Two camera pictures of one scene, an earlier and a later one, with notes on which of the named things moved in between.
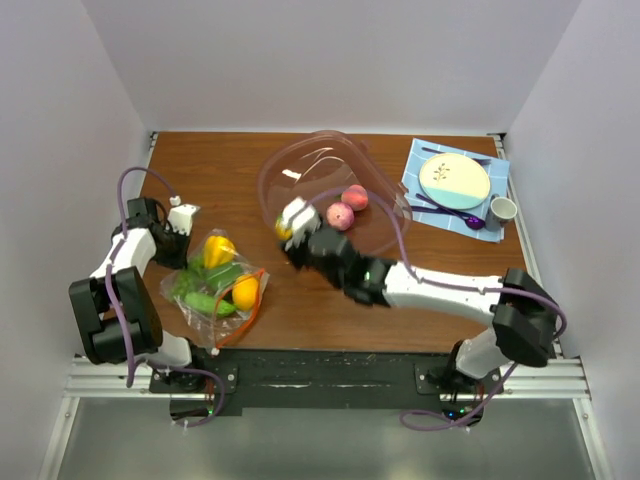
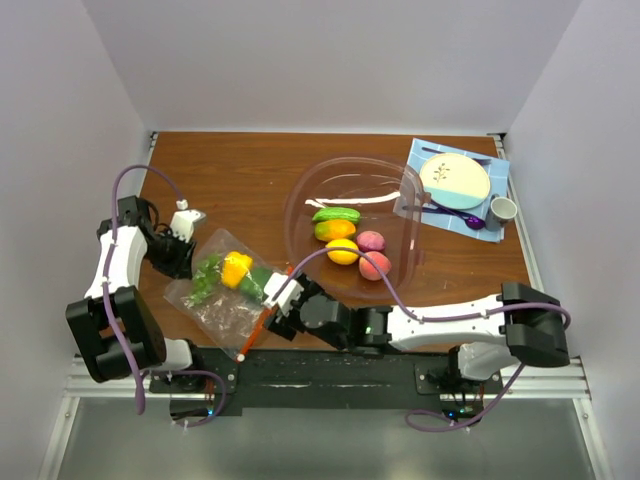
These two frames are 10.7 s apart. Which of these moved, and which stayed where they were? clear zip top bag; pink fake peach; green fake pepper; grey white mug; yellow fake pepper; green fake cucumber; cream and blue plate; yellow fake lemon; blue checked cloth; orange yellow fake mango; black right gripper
Moved: green fake cucumber; yellow fake lemon; clear zip top bag; black right gripper; orange yellow fake mango; green fake pepper; pink fake peach; yellow fake pepper
Stayed: cream and blue plate; grey white mug; blue checked cloth
